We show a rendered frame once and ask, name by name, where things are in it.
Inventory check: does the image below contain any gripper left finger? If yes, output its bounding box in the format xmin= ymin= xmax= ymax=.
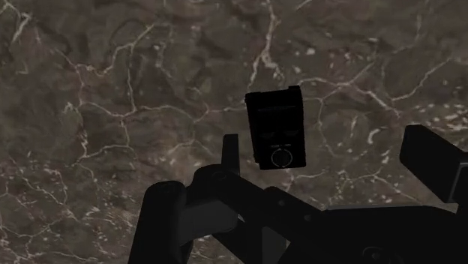
xmin=127 ymin=133 xmax=326 ymax=264

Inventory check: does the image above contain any black remote control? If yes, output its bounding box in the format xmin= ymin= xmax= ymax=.
xmin=244 ymin=85 xmax=308 ymax=171

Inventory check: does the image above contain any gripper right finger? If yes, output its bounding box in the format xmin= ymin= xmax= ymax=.
xmin=399 ymin=124 xmax=468 ymax=214

